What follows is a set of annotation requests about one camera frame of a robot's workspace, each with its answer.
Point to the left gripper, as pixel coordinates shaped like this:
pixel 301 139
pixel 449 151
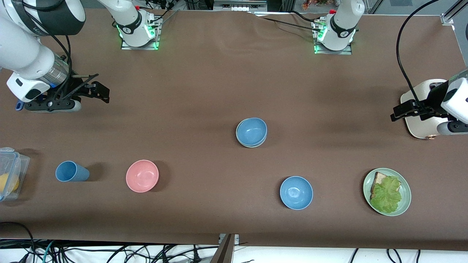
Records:
pixel 434 95

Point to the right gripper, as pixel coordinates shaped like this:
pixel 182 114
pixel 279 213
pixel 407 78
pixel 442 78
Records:
pixel 77 88

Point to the light green bowl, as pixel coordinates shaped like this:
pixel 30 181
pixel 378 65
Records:
pixel 244 144

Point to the blue bowl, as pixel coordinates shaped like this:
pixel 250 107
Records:
pixel 251 130
pixel 296 193

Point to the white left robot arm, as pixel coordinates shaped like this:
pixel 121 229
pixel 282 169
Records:
pixel 342 25

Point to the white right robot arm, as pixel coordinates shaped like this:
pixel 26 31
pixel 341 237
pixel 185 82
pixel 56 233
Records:
pixel 22 51

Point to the pink bowl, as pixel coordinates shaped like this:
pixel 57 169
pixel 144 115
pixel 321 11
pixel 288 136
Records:
pixel 142 176

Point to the bread slice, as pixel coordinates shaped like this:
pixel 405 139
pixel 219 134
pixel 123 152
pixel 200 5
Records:
pixel 379 178

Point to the blue plastic cup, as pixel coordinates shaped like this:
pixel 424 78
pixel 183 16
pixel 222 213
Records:
pixel 71 171

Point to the light green plate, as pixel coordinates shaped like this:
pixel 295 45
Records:
pixel 406 197

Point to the green lettuce leaf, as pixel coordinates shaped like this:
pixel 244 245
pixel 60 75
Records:
pixel 385 197

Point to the clear plastic food container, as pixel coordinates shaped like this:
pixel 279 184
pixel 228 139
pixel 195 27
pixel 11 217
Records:
pixel 20 164

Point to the yellow food piece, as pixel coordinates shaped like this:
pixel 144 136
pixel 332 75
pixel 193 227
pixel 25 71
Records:
pixel 9 183

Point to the orange background items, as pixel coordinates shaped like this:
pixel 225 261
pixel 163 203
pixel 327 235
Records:
pixel 314 4

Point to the grey metal box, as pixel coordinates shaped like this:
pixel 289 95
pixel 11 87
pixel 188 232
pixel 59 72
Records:
pixel 239 3

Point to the dark angled bar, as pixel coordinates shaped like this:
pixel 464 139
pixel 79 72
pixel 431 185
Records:
pixel 223 254

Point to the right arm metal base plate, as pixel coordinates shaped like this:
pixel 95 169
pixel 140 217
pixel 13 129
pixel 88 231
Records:
pixel 126 46

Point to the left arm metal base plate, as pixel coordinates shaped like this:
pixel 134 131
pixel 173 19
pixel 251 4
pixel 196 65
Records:
pixel 329 52

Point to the aluminium frame profile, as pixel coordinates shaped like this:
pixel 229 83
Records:
pixel 446 19

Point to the grey metal table bracket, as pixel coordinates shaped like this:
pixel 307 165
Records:
pixel 237 238

